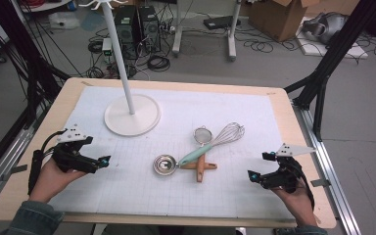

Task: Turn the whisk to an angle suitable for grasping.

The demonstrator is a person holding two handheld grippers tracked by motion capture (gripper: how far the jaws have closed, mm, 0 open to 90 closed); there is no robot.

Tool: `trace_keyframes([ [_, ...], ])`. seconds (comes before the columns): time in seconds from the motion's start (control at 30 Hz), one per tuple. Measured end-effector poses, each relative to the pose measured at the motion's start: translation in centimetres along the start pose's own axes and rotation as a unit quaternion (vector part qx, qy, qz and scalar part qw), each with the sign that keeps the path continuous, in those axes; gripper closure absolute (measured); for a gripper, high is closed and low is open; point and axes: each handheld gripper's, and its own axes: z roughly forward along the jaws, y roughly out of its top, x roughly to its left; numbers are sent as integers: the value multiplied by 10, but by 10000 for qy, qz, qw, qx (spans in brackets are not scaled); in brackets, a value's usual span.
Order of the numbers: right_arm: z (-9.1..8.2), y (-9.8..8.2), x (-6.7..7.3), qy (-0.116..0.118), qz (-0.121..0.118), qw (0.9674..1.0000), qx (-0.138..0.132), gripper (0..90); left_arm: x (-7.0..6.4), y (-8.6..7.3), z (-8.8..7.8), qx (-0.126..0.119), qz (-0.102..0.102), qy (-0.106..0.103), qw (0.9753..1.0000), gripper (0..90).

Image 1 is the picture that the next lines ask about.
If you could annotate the person's left hand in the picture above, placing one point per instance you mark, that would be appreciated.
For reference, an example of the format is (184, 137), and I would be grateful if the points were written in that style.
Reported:
(50, 182)

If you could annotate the white foam board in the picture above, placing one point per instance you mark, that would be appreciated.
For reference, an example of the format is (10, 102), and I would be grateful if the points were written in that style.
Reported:
(355, 52)

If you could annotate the clear plastic bag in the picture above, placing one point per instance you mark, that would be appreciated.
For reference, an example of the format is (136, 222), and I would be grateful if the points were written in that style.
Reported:
(63, 20)

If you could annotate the white power adapter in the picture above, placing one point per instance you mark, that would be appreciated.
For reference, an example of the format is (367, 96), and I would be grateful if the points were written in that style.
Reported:
(107, 45)

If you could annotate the light wooden table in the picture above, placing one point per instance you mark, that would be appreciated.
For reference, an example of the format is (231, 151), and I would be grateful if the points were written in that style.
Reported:
(13, 196)

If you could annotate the grey helmet-like device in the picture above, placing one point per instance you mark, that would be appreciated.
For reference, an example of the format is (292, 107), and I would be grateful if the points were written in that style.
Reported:
(326, 27)

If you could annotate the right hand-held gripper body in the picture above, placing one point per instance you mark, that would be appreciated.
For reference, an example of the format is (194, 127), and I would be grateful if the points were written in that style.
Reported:
(285, 176)

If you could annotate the silver metal rail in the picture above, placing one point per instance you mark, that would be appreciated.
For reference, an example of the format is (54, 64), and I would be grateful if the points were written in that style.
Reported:
(0, 169)
(329, 163)

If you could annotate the flat black device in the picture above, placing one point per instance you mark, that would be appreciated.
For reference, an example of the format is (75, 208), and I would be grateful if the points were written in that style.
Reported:
(220, 22)

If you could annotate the white grid mat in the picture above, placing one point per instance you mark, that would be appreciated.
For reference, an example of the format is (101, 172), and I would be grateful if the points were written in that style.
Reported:
(241, 130)

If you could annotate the white hook rack stand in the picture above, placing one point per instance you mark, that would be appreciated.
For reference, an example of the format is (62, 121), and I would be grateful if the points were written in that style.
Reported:
(132, 117)

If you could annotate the white metal floor frame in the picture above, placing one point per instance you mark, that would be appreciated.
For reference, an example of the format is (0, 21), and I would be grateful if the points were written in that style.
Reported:
(231, 39)

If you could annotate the person's right hand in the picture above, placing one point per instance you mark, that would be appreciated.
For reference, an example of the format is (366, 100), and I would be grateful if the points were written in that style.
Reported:
(298, 205)

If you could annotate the round white side table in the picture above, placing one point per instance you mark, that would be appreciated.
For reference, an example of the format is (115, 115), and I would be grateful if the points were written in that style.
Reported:
(52, 5)

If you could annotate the brown cardboard box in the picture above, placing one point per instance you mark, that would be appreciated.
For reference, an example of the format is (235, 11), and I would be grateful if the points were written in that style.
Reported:
(280, 19)

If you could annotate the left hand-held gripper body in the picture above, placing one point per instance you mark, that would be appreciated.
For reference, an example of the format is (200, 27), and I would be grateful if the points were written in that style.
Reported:
(71, 158)

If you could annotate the black computer tower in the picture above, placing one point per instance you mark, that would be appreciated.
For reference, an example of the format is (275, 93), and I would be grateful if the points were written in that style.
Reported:
(125, 29)
(149, 26)

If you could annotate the grey metal bracket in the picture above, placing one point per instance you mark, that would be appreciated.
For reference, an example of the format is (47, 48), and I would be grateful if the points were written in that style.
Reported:
(320, 182)
(14, 170)

